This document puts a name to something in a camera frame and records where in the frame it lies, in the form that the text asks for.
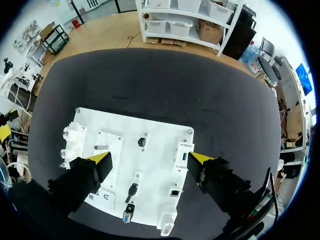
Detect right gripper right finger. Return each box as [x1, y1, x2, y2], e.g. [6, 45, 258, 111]
[187, 151, 254, 216]

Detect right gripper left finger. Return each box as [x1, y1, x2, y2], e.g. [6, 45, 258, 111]
[47, 151, 114, 213]

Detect black multi-pin plug blue face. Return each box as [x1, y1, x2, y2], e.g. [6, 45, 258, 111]
[122, 203, 136, 224]

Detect white board with sockets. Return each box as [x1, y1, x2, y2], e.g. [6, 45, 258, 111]
[59, 107, 195, 237]

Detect black plug with cable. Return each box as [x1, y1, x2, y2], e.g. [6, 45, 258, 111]
[124, 183, 139, 204]

